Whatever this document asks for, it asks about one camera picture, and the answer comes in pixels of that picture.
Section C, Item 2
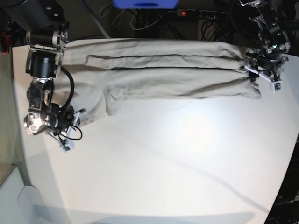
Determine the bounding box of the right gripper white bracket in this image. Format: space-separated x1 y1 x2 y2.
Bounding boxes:
48 107 86 153

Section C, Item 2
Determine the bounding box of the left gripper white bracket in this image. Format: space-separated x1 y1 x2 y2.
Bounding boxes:
243 56 288 91

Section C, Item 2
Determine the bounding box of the beige t-shirt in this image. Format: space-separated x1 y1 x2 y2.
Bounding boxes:
63 39 261 125

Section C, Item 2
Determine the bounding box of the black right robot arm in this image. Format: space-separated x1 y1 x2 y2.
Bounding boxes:
0 0 85 153

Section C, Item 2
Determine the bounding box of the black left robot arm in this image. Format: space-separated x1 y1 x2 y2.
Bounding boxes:
240 0 291 92

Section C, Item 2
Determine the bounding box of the black power strip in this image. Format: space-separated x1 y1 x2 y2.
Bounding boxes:
176 9 228 20

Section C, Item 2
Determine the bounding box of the red black tool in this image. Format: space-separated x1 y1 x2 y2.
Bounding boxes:
0 31 11 54

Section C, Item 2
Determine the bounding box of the blue plastic box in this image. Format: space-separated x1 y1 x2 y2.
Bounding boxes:
113 0 179 9

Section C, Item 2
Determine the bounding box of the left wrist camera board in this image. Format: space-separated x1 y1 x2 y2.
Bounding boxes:
272 81 282 92

